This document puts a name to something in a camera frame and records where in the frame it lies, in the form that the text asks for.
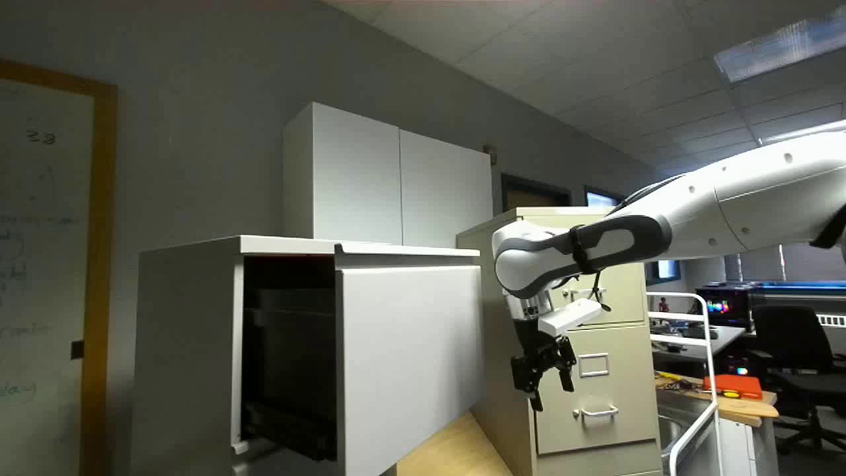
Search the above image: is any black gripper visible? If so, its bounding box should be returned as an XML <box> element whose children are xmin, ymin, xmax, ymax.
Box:
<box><xmin>511</xmin><ymin>316</ymin><xmax>578</xmax><ymax>415</ymax></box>

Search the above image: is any beige metal filing cabinet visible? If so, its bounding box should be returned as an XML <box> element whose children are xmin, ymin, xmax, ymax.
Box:
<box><xmin>454</xmin><ymin>205</ymin><xmax>666</xmax><ymax>476</ymax></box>

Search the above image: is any beige drawer with label holder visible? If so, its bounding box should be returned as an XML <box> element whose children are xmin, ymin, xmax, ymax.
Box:
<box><xmin>532</xmin><ymin>317</ymin><xmax>664</xmax><ymax>461</ymax></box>

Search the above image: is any beige drawer with note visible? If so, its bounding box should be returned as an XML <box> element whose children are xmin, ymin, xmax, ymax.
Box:
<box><xmin>547</xmin><ymin>262</ymin><xmax>651</xmax><ymax>331</ymax></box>

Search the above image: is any black machine with blue top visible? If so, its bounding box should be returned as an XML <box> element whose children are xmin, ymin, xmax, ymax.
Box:
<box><xmin>692</xmin><ymin>279</ymin><xmax>846</xmax><ymax>337</ymax></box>

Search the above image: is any small gray drawer cabinet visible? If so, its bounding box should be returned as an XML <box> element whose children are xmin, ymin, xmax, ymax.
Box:
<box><xmin>130</xmin><ymin>234</ymin><xmax>483</xmax><ymax>476</ymax></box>

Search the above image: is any orange tool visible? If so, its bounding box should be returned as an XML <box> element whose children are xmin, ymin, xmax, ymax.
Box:
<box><xmin>709</xmin><ymin>370</ymin><xmax>763</xmax><ymax>403</ymax></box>

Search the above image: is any black office chair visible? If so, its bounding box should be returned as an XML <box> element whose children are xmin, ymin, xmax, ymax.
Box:
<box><xmin>751</xmin><ymin>301</ymin><xmax>846</xmax><ymax>456</ymax></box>

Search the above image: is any ceiling light panel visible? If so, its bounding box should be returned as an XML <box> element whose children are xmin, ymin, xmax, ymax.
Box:
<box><xmin>712</xmin><ymin>5</ymin><xmax>846</xmax><ymax>87</ymax></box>

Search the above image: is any white metal tube frame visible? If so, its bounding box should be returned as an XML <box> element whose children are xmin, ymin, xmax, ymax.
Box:
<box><xmin>644</xmin><ymin>290</ymin><xmax>721</xmax><ymax>476</ymax></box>

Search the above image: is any white wall cabinet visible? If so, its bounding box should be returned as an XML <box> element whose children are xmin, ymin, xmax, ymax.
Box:
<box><xmin>280</xmin><ymin>100</ymin><xmax>498</xmax><ymax>251</ymax></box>

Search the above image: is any whiteboard with wooden frame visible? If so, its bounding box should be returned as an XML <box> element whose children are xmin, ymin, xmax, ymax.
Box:
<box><xmin>0</xmin><ymin>56</ymin><xmax>121</xmax><ymax>476</ymax></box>

